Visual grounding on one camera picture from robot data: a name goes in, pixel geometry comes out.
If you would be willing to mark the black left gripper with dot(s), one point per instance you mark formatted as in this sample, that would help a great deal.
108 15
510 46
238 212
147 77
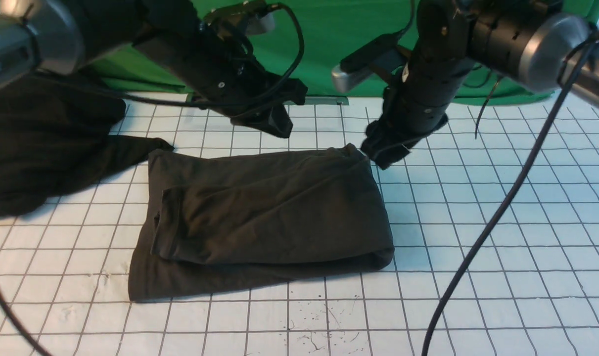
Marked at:
226 76

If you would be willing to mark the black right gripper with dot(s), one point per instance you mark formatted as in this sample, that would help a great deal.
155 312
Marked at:
414 106

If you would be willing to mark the gray long-sleeved shirt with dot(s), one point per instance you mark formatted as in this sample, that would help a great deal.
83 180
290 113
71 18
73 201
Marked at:
239 222

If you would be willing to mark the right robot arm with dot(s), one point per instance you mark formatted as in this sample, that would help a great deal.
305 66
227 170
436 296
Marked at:
532 42

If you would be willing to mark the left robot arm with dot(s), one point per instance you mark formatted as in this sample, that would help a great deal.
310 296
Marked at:
53 39

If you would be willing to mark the gray metal strip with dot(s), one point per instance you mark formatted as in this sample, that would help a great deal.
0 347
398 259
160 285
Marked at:
328 100

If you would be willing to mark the green backdrop cloth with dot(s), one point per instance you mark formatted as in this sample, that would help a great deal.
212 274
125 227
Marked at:
332 29

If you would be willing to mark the black cloth pile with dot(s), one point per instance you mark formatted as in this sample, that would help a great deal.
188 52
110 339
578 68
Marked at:
56 141

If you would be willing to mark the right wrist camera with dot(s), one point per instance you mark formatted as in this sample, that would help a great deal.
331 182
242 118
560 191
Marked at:
381 56

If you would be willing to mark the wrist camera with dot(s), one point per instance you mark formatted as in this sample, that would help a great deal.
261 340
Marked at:
381 56
249 18

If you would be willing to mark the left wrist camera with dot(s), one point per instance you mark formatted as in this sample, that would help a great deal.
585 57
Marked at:
249 18

